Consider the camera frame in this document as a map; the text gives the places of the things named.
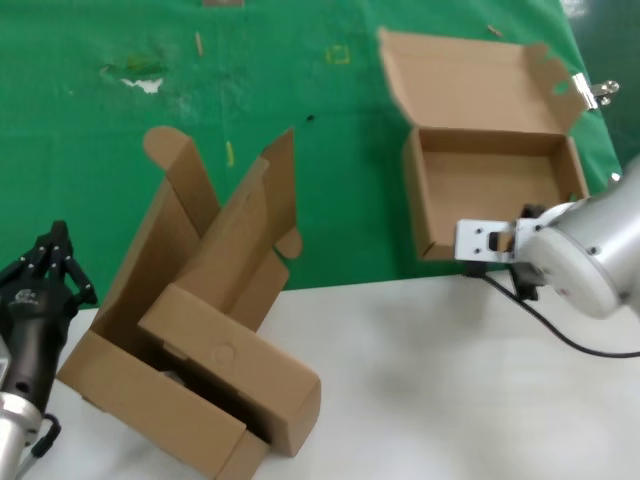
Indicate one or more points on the shallow cardboard box with hole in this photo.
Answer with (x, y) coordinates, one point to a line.
(480, 175)

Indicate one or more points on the long tan tape strip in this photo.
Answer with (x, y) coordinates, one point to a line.
(199, 44)

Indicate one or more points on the short tan tape piece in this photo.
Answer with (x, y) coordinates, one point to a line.
(495, 31)

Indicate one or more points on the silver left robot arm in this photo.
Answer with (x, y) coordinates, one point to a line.
(12, 430)

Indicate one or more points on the brown flat piece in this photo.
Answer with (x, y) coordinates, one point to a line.
(222, 2)

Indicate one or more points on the large open cardboard box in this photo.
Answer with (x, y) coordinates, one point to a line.
(140, 400)

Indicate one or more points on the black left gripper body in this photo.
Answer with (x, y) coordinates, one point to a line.
(30, 330)

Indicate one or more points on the closed-front cardboard box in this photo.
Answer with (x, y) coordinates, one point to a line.
(250, 360)

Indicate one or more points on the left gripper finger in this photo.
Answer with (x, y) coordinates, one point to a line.
(32, 260)
(75, 270)

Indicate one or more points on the green table cloth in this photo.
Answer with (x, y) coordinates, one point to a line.
(325, 200)

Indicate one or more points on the yellow tape strip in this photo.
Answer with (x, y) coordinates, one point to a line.
(229, 152)

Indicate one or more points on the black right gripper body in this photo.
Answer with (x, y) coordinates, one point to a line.
(533, 212)

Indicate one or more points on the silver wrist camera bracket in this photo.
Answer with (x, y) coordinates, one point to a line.
(470, 240)

